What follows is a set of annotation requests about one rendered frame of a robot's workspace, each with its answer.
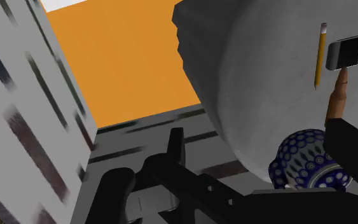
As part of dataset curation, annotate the brown wooden stick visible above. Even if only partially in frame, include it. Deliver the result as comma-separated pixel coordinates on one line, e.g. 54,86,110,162
324,66,350,128

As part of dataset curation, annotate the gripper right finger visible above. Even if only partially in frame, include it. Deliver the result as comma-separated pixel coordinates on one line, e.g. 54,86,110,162
322,117,358,201

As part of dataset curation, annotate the black keypad phone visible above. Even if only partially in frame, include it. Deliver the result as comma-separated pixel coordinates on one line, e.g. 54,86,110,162
325,31,358,72

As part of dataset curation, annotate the yellow pencil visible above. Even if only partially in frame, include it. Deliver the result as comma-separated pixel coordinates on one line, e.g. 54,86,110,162
313,22,328,91

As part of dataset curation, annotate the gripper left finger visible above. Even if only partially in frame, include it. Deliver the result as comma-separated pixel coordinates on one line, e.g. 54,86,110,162
85,127,251,224

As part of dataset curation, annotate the grey round table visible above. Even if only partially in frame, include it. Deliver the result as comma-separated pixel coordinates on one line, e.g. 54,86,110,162
171,0,358,199

